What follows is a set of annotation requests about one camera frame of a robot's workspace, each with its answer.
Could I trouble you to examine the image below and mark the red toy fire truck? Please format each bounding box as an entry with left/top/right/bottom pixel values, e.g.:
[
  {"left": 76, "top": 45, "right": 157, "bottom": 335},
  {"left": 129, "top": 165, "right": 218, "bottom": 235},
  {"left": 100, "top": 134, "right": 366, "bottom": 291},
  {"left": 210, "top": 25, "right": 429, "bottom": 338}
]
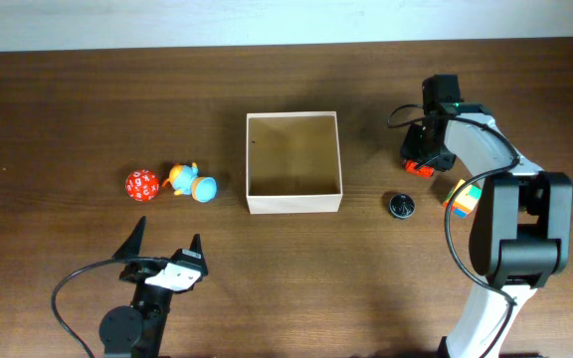
[{"left": 404, "top": 159, "right": 435, "bottom": 178}]

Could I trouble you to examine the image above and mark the colourful puzzle cube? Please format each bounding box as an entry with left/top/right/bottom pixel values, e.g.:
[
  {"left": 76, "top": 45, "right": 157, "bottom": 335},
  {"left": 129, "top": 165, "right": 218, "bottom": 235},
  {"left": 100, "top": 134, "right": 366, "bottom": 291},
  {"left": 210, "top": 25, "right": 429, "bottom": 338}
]
[{"left": 452, "top": 184, "right": 481, "bottom": 218}]

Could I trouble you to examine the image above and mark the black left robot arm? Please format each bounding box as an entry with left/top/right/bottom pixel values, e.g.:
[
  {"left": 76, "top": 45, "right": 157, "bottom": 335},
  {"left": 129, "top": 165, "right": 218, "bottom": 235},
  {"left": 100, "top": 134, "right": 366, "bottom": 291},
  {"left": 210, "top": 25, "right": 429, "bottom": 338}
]
[{"left": 98, "top": 218, "right": 208, "bottom": 358}]

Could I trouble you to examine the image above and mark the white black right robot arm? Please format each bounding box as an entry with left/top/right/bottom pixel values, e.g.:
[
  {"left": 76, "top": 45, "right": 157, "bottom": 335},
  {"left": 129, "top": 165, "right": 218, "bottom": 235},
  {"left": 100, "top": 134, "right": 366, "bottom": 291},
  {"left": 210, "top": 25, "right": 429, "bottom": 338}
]
[{"left": 407, "top": 102, "right": 573, "bottom": 357}]

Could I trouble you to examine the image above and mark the red ball with white letters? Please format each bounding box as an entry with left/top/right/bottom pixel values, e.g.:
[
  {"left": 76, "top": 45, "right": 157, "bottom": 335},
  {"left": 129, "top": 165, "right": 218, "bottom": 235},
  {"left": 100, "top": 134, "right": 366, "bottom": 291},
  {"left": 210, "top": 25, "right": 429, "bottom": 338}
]
[{"left": 125, "top": 169, "right": 160, "bottom": 202}]

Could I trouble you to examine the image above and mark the blue orange toy figure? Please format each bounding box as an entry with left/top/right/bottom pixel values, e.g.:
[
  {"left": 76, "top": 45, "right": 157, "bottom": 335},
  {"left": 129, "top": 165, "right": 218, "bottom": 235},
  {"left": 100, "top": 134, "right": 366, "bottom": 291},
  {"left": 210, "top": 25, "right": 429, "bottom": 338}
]
[{"left": 161, "top": 162, "right": 218, "bottom": 203}]

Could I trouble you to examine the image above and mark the black round cap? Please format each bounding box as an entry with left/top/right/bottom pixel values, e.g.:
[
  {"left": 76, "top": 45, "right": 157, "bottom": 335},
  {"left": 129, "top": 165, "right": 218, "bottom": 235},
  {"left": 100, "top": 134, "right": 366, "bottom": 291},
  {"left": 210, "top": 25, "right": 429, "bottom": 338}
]
[{"left": 388, "top": 193, "right": 416, "bottom": 220}]

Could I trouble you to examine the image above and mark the beige cardboard box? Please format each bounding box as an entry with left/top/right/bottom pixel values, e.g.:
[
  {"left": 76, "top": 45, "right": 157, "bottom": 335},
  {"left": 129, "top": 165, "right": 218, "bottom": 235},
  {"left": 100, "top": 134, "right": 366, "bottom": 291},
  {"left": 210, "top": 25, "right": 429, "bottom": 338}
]
[{"left": 246, "top": 111, "right": 343, "bottom": 215}]

